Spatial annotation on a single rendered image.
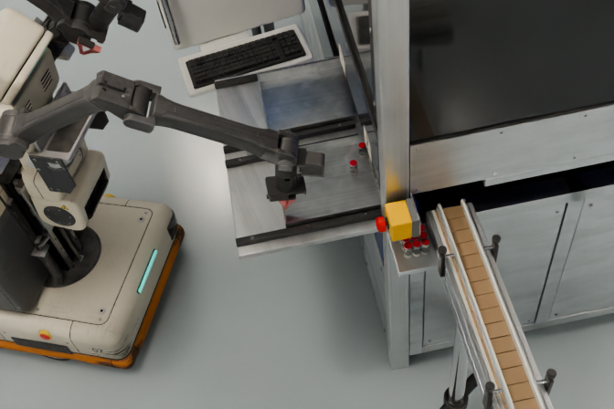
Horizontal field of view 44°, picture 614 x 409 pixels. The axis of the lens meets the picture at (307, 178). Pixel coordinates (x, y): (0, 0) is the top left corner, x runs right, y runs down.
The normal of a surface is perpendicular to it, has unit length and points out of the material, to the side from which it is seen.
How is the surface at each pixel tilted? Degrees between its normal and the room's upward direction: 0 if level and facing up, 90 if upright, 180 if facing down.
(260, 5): 90
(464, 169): 90
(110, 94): 39
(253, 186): 0
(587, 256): 90
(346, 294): 0
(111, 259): 0
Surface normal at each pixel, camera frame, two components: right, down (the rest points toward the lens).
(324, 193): -0.11, -0.62
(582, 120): 0.17, 0.76
